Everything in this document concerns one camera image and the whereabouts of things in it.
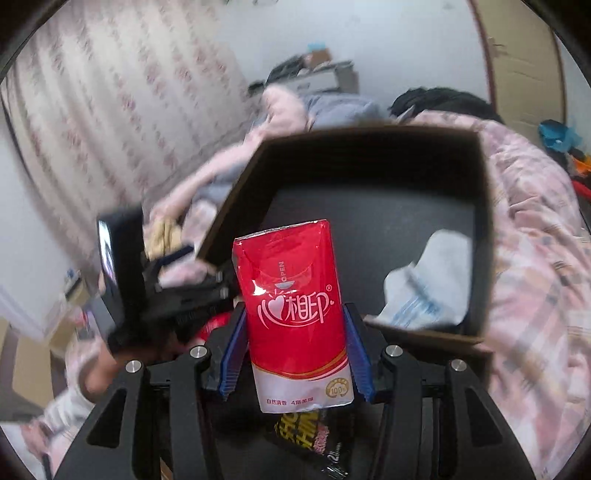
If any white printed cloth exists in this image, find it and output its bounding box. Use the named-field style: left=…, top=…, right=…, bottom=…
left=374, top=230, right=473, bottom=331

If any black yellow wipes pack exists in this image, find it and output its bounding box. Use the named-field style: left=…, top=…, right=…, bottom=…
left=266, top=407, right=355, bottom=479

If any red tissue pack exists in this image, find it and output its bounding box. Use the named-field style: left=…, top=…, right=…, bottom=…
left=191, top=312, right=231, bottom=345
left=232, top=220, right=355, bottom=414

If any person left hand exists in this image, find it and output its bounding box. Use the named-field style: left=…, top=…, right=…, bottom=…
left=82, top=338, right=160, bottom=398

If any yellow waffle towel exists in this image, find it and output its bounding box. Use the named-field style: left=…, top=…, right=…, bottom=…
left=144, top=218, right=182, bottom=261

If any pink plaid duvet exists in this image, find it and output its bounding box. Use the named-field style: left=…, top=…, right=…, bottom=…
left=413, top=111, right=590, bottom=479

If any far black open box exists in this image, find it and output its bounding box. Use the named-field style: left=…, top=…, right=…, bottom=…
left=198, top=125, right=493, bottom=336

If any floral curtain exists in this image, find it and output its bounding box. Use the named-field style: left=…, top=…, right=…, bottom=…
left=1, top=1, right=256, bottom=259

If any pink quilt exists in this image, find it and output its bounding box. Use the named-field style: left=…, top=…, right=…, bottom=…
left=144, top=85, right=310, bottom=288

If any grey blanket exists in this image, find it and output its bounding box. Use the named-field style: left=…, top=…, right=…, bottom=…
left=189, top=87, right=387, bottom=207

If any black bag on desk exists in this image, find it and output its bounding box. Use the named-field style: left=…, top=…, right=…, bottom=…
left=266, top=55, right=307, bottom=84

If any black clothes pile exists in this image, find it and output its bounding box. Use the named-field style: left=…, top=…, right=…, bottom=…
left=389, top=87, right=504, bottom=124

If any blue plastic bag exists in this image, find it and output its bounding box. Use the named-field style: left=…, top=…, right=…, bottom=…
left=538, top=120, right=582, bottom=153

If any white bedside desk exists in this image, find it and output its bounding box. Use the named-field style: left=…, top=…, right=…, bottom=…
left=276, top=61, right=360, bottom=95

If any brown cardboard box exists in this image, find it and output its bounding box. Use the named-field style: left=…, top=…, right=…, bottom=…
left=304, top=48, right=332, bottom=70

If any cream door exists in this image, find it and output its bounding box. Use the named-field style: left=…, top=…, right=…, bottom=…
left=470, top=0, right=566, bottom=146

